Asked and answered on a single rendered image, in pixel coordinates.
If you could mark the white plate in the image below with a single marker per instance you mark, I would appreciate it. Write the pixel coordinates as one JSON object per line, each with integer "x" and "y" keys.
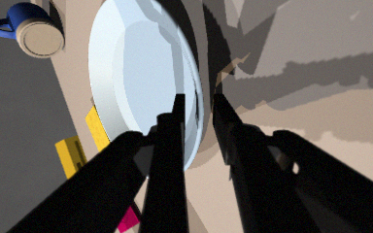
{"x": 139, "y": 58}

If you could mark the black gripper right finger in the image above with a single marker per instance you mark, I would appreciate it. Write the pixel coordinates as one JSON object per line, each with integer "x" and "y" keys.
{"x": 325, "y": 196}

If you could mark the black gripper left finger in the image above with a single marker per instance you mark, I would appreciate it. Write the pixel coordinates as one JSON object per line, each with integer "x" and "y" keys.
{"x": 96, "y": 198}

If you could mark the dark pink square coaster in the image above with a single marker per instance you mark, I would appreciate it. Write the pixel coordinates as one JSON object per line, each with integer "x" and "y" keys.
{"x": 131, "y": 218}

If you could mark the yellow sponge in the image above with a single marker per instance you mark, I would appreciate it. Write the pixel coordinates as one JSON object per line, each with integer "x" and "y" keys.
{"x": 96, "y": 128}

